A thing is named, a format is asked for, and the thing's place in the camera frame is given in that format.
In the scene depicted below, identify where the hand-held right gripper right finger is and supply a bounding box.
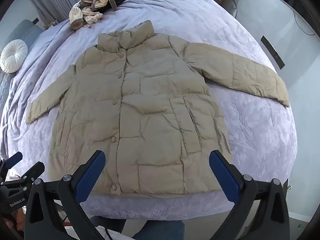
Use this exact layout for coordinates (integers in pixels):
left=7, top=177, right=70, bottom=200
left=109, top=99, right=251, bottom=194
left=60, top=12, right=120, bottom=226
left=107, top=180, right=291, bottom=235
left=209, top=150, right=290, bottom=240

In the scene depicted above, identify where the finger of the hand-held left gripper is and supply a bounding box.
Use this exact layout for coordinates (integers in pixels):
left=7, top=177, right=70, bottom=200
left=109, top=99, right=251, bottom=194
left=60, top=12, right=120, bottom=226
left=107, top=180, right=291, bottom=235
left=0, top=152, right=23, bottom=180
left=0, top=161, right=45, bottom=193

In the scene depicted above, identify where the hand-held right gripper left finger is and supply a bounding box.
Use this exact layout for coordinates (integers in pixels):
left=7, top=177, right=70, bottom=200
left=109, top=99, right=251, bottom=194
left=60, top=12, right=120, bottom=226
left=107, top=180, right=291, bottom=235
left=24, top=150, right=118, bottom=240

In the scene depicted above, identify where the beige puffer jacket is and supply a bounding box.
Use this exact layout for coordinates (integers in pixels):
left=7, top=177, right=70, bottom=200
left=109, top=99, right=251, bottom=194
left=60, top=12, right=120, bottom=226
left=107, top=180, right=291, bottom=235
left=26, top=20, right=290, bottom=196

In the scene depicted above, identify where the person's left hand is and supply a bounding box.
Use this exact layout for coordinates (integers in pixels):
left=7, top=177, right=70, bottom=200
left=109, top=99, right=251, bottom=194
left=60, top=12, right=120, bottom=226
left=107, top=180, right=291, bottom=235
left=0, top=211, right=25, bottom=233

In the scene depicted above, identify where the lavender bed blanket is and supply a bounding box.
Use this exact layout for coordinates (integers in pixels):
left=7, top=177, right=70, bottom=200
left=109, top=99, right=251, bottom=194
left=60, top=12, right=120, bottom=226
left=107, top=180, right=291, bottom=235
left=0, top=0, right=298, bottom=222

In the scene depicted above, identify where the round white pleated cushion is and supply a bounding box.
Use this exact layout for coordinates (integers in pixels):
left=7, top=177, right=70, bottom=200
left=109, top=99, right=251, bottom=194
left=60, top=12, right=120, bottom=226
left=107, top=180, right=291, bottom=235
left=0, top=39, right=28, bottom=74

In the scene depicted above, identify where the grey blue sofa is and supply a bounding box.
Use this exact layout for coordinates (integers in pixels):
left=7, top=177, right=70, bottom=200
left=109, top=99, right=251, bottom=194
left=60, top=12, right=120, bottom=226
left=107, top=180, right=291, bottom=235
left=0, top=19, right=44, bottom=110

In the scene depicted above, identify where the cream brown striped knit garment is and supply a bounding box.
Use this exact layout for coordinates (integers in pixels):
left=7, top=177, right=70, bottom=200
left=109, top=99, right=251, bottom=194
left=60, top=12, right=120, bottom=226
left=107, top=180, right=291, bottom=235
left=69, top=0, right=118, bottom=30

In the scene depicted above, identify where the black wall panel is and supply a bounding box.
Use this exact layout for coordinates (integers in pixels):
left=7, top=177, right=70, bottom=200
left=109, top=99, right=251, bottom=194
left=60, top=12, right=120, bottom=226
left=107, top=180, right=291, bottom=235
left=260, top=35, right=285, bottom=69

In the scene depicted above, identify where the black cable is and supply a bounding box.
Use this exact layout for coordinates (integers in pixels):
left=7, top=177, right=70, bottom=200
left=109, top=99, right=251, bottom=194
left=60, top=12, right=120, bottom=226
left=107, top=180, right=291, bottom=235
left=293, top=11, right=316, bottom=35

